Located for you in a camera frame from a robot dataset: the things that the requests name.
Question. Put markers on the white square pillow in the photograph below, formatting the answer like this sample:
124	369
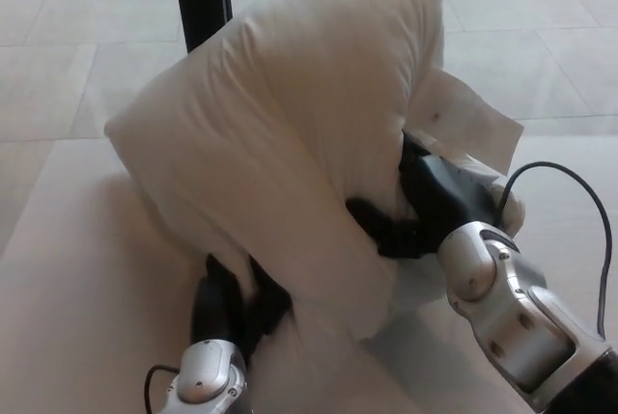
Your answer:
270	134

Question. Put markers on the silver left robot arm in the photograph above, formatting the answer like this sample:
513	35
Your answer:
212	380

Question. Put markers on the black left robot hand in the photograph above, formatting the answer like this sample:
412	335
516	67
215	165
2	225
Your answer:
217	303

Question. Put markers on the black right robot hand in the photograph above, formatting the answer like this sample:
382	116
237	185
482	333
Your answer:
449	192

